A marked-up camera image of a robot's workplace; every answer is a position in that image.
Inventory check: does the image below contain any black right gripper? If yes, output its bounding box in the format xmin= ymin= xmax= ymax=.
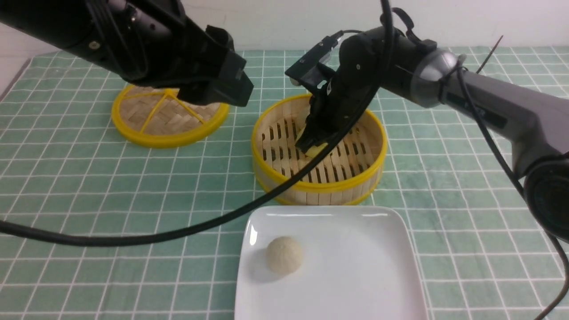
xmin=299 ymin=34 xmax=386 ymax=152

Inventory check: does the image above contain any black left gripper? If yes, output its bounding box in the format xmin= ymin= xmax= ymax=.
xmin=177 ymin=25 xmax=254 ymax=107

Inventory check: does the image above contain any white steamed bun front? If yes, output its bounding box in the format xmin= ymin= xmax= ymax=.
xmin=266 ymin=236 xmax=304 ymax=276

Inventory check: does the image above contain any yellow steamed bun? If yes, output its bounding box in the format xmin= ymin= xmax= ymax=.
xmin=295 ymin=129 xmax=328 ymax=159

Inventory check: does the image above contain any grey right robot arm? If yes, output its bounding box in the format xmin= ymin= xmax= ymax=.
xmin=285 ymin=8 xmax=569 ymax=242

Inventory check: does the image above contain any white square plate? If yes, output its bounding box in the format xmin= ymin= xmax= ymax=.
xmin=234 ymin=205 xmax=429 ymax=320

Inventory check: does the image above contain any yellow-rimmed bamboo steamer basket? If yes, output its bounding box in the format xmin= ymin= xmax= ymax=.
xmin=251 ymin=94 xmax=388 ymax=205

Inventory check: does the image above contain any yellow bamboo steamer lid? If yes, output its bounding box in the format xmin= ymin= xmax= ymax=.
xmin=111 ymin=85 xmax=229 ymax=148

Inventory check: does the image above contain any green checkered tablecloth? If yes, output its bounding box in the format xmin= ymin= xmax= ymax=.
xmin=0 ymin=51 xmax=563 ymax=320

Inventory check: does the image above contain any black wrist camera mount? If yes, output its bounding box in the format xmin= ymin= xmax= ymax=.
xmin=284 ymin=31 xmax=343 ymax=93

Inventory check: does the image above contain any black cable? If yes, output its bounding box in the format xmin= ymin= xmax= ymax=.
xmin=0 ymin=0 xmax=396 ymax=247

